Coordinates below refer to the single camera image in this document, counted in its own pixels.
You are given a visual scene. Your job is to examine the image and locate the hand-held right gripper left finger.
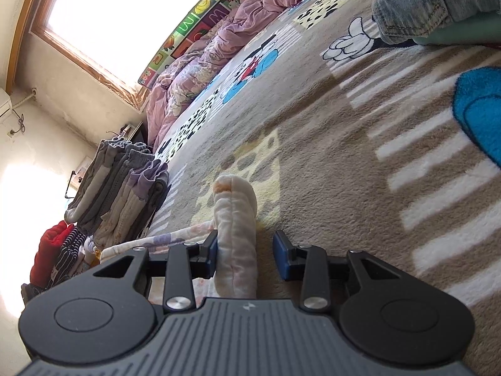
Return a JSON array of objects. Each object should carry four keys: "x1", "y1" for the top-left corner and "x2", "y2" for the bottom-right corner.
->
[{"x1": 92, "y1": 229, "x2": 219, "y2": 315}]

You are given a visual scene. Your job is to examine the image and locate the folded blue jeans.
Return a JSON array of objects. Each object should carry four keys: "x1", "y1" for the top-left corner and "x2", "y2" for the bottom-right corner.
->
[{"x1": 371, "y1": 0, "x2": 501, "y2": 45}]

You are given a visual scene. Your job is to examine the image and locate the folded teal garment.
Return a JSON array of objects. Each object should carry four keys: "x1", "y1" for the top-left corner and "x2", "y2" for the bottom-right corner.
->
[{"x1": 413, "y1": 12, "x2": 501, "y2": 50}]

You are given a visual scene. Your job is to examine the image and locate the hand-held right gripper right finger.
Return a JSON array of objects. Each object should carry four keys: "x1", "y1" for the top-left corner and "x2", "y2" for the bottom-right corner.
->
[{"x1": 273, "y1": 230, "x2": 421, "y2": 314}]

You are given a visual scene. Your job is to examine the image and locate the colourful alphabet headboard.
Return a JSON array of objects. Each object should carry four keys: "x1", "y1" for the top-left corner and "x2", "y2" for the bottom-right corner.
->
[{"x1": 138, "y1": 0, "x2": 255, "y2": 89}]

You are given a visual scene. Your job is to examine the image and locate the purple quilt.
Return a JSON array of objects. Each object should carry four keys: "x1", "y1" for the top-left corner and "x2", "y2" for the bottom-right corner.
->
[{"x1": 147, "y1": 0, "x2": 345, "y2": 153}]

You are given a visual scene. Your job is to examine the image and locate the stack of grey folded clothes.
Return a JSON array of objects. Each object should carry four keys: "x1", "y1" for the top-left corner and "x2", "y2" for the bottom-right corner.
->
[{"x1": 65, "y1": 136, "x2": 170, "y2": 247}]

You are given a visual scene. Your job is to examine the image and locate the brown cartoon printed blanket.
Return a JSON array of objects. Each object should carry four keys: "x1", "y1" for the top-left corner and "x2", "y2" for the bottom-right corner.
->
[{"x1": 147, "y1": 0, "x2": 501, "y2": 376}]

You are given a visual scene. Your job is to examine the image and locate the white padded floral baby garment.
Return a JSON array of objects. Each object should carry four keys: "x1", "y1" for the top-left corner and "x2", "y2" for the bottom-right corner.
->
[{"x1": 100, "y1": 175, "x2": 259, "y2": 300}]

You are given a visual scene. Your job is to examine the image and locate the stack of colourful folded clothes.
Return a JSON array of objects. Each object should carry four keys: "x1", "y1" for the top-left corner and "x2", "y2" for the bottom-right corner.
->
[{"x1": 21, "y1": 220, "x2": 104, "y2": 294}]

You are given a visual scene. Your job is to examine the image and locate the black desk lamp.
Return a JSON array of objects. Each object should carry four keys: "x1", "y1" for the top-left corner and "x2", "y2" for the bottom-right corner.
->
[{"x1": 64, "y1": 169, "x2": 79, "y2": 200}]

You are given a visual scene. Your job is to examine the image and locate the black wall cable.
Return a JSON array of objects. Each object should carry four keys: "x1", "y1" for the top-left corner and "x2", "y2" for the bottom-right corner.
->
[{"x1": 8, "y1": 106, "x2": 26, "y2": 139}]

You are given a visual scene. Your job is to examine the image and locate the wooden framed window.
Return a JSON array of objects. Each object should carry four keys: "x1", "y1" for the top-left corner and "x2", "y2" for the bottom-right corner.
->
[{"x1": 6, "y1": 0, "x2": 235, "y2": 110}]

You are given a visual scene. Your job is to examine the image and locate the dark cluttered desk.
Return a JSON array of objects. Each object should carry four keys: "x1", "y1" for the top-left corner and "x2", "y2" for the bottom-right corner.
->
[{"x1": 117, "y1": 121, "x2": 151, "y2": 153}]

